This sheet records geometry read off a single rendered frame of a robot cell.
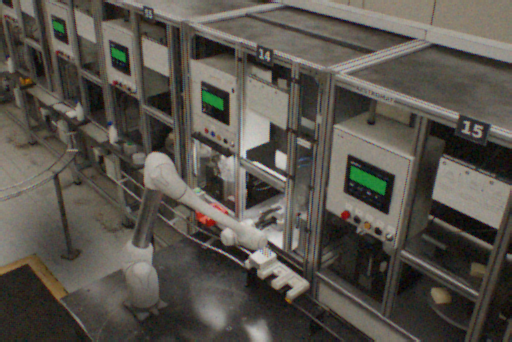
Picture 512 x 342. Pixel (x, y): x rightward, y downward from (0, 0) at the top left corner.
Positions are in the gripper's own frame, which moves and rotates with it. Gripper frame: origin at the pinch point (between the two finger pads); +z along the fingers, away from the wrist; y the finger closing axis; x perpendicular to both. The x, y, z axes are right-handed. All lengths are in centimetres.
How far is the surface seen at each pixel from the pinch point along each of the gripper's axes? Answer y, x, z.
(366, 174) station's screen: 65, -71, -17
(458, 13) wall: 51, 87, 344
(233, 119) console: 57, 23, -14
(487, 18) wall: 53, 55, 345
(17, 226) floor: -100, 237, -85
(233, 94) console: 72, 23, -14
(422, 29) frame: 108, -38, 65
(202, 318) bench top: -33, -13, -67
